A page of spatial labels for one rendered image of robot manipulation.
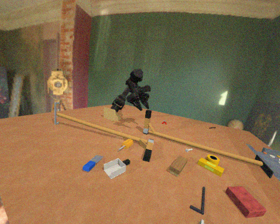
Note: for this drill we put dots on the dark grey l-shaped bar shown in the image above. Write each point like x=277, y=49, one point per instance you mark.
x=203, y=203

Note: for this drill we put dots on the white open tray with black handle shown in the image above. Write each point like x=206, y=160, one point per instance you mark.
x=115, y=167

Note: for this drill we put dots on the red rectangular block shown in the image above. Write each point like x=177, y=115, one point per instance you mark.
x=245, y=202

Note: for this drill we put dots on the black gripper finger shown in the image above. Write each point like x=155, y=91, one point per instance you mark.
x=136, y=103
x=145, y=102

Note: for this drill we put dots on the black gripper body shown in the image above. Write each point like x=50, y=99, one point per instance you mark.
x=134, y=94

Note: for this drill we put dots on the yellow spirit level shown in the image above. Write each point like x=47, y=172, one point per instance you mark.
x=210, y=166

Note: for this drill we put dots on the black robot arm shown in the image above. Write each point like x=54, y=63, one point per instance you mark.
x=135, y=76

